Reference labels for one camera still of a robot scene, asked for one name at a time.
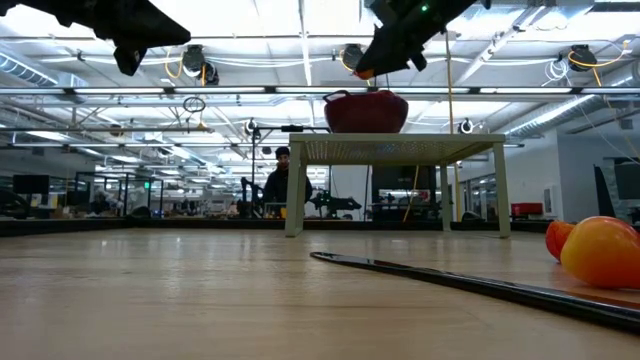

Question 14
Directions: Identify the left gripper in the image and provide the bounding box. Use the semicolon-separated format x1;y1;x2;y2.
29;0;192;77

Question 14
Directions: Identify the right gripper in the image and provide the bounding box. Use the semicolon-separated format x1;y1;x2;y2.
355;0;492;77

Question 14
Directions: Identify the maroon plastic colander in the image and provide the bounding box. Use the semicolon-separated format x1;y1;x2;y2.
322;89;410;134

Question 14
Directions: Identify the small red orange fruit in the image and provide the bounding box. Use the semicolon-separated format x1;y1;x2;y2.
544;219;577;263

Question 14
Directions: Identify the yellow orange toy pear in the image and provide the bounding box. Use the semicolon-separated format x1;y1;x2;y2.
559;215;640;291

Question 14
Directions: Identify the pale green perforated riser table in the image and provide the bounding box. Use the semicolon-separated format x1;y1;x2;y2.
284;132;512;239

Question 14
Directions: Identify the black computer monitor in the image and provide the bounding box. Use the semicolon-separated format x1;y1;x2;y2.
372;165;437;192
12;174;50;196

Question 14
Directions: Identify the person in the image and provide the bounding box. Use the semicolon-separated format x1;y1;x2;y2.
261;145;314;219

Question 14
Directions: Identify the red storage box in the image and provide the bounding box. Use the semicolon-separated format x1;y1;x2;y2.
510;202;544;217

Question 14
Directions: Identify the black display panel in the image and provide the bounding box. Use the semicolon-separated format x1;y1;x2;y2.
593;162;640;201

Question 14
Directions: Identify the black ceiling cable reel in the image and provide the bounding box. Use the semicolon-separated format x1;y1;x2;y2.
180;43;221;86
339;43;365;72
567;43;599;71

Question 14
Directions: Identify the black hanging cable ring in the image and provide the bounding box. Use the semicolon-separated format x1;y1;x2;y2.
182;95;207;114

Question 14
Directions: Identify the black aluminium frame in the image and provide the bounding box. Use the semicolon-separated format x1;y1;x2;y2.
0;217;551;237

